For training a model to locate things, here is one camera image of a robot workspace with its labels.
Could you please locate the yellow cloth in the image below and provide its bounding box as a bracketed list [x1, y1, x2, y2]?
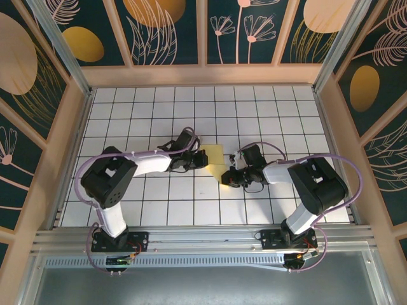
[202, 144, 231, 185]

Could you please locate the small controller circuit board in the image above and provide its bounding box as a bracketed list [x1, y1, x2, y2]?
[106, 255, 133, 266]
[284, 250, 321, 267]

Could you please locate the grey metal panel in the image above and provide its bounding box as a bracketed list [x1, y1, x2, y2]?
[18, 250, 392, 305]

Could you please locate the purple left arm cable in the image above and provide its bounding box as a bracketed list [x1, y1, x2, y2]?
[74, 126, 204, 276]

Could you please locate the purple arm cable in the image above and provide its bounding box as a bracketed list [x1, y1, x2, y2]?
[237, 142, 364, 273]
[74, 126, 204, 276]

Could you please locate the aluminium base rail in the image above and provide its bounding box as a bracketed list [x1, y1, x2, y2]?
[31, 225, 376, 255]

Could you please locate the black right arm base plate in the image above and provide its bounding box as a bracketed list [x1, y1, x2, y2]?
[260, 229, 319, 250]

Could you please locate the grey slotted cable duct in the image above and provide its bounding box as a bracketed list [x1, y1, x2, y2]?
[44, 255, 287, 268]

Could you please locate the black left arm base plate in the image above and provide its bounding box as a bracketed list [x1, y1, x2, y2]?
[91, 231, 149, 253]

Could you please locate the aluminium side rail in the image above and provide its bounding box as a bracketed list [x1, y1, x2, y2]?
[47, 88, 95, 230]
[313, 88, 362, 227]

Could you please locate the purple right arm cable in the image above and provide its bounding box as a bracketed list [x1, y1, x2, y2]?
[237, 142, 364, 273]

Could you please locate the aluminium corner post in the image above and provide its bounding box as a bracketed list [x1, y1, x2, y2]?
[313, 0, 373, 93]
[25, 0, 93, 96]

